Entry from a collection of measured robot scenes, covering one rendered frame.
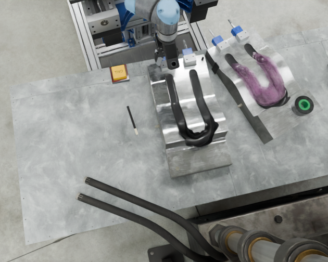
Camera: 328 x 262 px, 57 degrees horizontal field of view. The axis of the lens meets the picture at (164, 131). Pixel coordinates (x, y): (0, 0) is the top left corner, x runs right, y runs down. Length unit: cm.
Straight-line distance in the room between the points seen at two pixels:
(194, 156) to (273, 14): 177
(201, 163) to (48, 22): 183
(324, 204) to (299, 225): 15
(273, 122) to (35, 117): 103
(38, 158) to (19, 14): 162
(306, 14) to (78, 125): 213
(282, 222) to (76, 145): 94
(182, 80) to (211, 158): 36
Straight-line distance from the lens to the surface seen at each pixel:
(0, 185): 233
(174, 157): 125
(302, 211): 145
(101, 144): 134
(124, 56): 215
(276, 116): 134
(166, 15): 103
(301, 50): 165
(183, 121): 123
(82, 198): 129
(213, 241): 128
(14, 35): 269
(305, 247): 61
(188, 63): 133
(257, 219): 137
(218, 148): 128
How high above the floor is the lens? 209
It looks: 75 degrees down
